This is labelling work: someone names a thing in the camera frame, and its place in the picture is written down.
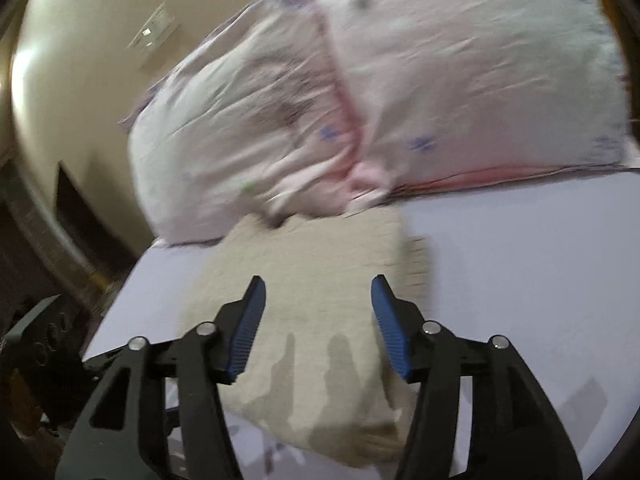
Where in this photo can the lavender bed sheet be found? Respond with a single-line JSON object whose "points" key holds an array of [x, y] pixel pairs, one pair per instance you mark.
{"points": [[520, 270]]}

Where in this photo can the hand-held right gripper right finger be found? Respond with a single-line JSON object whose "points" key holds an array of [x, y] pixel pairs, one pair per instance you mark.
{"points": [[390, 327]]}

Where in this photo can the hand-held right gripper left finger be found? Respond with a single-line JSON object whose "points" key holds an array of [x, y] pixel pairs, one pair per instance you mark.
{"points": [[246, 330]]}

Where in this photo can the white floral pillow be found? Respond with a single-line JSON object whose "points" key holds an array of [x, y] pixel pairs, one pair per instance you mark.
{"points": [[380, 90]]}

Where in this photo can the beige knitted cloth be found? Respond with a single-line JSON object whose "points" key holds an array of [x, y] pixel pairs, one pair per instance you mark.
{"points": [[320, 300]]}

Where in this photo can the wall switch plate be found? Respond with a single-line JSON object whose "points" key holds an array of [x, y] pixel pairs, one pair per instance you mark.
{"points": [[152, 27]]}

